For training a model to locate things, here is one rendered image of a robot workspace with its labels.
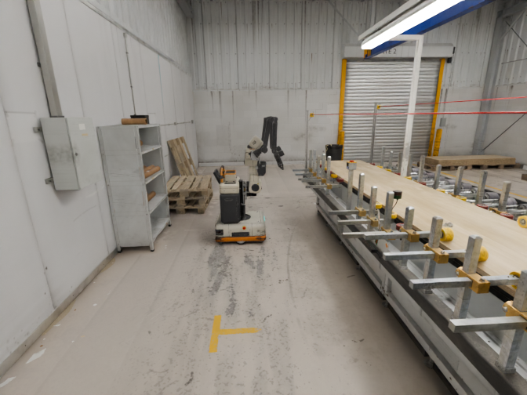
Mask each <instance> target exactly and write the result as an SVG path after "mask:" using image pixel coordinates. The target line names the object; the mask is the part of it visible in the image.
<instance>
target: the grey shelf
mask: <svg viewBox="0 0 527 395"><path fill-rule="evenodd" d="M97 132H98V136H99V141H100V150H101V155H102V160H103V165H104V173H105V178H106V183H107V192H108V197H109V202H110V206H111V214H112V219H113V224H114V233H115V238H116V242H117V247H118V253H121V252H122V250H121V248H120V246H121V247H135V246H150V249H151V252H153V251H154V240H155V239H156V237H157V236H158V235H159V234H160V233H161V232H162V230H163V229H164V227H165V226H166V224H167V223H169V225H168V226H172V224H171V220H170V213H169V199H168V192H167V185H166V177H165V175H164V174H165V164H164V157H163V149H162V136H161V129H160V124H146V125H107V126H97ZM134 133H135V135H134ZM159 134H160V135H159ZM158 138H159V140H158ZM135 139H136V141H135ZM140 140H141V141H142V142H143V145H142V146H141V145H140ZM160 141H161V142H160ZM137 144H138V145H137ZM159 144H160V145H159ZM138 148H139V149H138ZM102 149H103V150H102ZM160 151H161V153H160ZM161 159H162V160H161ZM144 165H145V166H147V167H148V166H150V165H154V166H159V167H160V171H158V172H156V173H155V174H153V175H151V176H149V177H147V178H146V179H145V177H144ZM139 168H140V170H139ZM162 173H163V175H162ZM141 174H142V175H141ZM140 179H141V180H140ZM163 179H164V182H163ZM164 186H165V188H164ZM142 191H143V193H142ZM152 191H154V192H155V193H156V195H155V196H154V197H153V198H152V199H151V200H150V201H148V200H147V193H148V194H149V193H150V192H152ZM144 195H145V196H144ZM143 196H144V198H145V199H143ZM165 200H166V202H165ZM167 202H168V203H167ZM145 203H146V204H145ZM166 206H167V209H166ZM167 213H168V216H167ZM149 244H150V245H149Z"/></svg>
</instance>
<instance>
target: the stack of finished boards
mask: <svg viewBox="0 0 527 395"><path fill-rule="evenodd" d="M515 160H516V159H515V158H511V157H505V156H500V155H495V154H490V155H461V156H433V157H425V163H428V164H432V165H441V166H449V165H499V164H515Z"/></svg>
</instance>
